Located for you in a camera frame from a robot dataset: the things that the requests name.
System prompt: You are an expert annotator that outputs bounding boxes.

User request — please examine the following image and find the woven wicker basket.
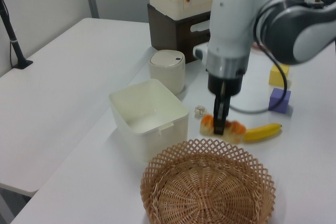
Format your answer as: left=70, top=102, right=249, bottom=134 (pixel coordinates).
left=140, top=138, right=277, bottom=224

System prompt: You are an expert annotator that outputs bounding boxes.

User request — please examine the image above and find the small cream trash can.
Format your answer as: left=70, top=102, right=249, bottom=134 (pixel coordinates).
left=149, top=49, right=186, bottom=95

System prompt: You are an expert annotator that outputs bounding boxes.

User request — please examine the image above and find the black camera stand pole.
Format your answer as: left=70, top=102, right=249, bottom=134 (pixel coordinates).
left=0, top=0, right=34, bottom=70

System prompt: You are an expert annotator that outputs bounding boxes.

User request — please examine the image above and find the toy bread with orange topping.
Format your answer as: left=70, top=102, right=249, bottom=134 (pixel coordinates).
left=199, top=114, right=247, bottom=143

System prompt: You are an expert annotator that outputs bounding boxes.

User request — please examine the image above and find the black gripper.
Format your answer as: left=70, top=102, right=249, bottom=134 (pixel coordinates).
left=207, top=73, right=243, bottom=135

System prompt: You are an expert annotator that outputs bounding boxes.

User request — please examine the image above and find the dark brown drawer box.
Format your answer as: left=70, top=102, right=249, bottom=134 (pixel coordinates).
left=147, top=3, right=212, bottom=64

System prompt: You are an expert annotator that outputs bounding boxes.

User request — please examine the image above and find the white rectangular plastic bin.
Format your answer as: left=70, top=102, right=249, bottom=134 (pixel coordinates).
left=108, top=78, right=189, bottom=163

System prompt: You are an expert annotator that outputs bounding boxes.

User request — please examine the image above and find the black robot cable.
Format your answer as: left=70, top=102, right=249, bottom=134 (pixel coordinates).
left=229, top=41, right=292, bottom=114

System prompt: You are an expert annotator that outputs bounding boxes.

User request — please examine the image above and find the yellow cube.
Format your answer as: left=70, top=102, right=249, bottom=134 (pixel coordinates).
left=268, top=63, right=290, bottom=87

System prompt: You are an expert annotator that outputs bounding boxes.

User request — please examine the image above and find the yellow toy banana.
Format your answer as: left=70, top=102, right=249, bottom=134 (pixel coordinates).
left=243, top=123, right=283, bottom=142

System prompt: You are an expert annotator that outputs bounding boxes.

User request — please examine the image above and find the purple cube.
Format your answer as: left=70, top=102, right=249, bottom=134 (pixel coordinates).
left=268, top=87, right=291, bottom=114

